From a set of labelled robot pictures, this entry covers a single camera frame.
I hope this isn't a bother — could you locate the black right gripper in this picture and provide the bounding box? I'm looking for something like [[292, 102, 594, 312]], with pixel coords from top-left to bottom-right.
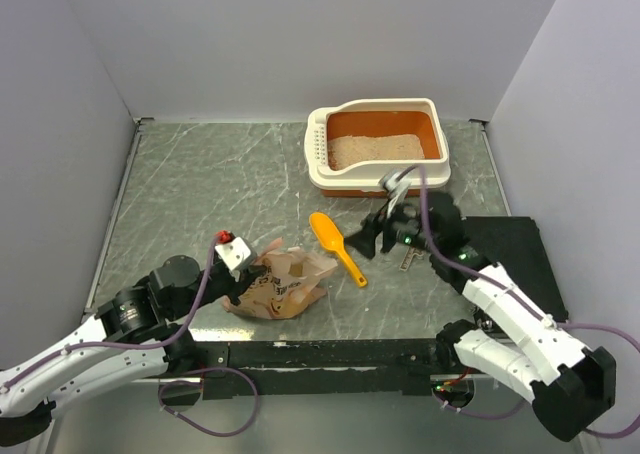
[[342, 195, 438, 261]]

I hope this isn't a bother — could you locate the yellow litter scoop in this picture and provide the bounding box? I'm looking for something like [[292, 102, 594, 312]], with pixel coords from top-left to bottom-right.
[[309, 212, 368, 288]]

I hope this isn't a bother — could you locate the pink cat litter bag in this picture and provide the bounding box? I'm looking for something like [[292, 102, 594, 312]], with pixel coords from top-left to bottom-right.
[[221, 238, 338, 320]]

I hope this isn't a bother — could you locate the white orange litter box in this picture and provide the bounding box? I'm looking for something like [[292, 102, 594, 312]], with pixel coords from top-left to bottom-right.
[[304, 98, 451, 197]]

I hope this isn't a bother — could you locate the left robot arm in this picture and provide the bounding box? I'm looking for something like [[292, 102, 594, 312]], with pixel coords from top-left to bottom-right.
[[1, 256, 266, 447]]

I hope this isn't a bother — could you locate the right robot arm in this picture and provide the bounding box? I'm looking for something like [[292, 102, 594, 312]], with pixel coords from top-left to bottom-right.
[[345, 192, 616, 442]]

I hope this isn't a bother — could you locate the beige cat litter pile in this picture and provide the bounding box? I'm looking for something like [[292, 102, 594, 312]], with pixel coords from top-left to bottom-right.
[[328, 134, 425, 170]]

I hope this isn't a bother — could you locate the black case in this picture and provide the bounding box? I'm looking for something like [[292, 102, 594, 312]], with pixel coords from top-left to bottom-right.
[[463, 216, 569, 323]]

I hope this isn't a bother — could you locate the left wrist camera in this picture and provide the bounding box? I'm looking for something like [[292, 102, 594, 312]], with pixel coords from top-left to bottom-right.
[[215, 230, 257, 280]]

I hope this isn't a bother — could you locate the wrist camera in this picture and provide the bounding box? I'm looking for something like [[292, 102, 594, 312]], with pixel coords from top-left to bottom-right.
[[379, 168, 411, 204], [215, 230, 257, 280]]

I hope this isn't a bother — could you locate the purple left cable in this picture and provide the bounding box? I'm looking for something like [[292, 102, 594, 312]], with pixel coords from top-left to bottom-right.
[[0, 241, 260, 435]]

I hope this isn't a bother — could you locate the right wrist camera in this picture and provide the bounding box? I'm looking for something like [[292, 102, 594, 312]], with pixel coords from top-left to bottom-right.
[[379, 168, 411, 204]]

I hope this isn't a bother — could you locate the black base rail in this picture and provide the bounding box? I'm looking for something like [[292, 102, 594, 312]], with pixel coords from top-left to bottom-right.
[[149, 337, 494, 403]]

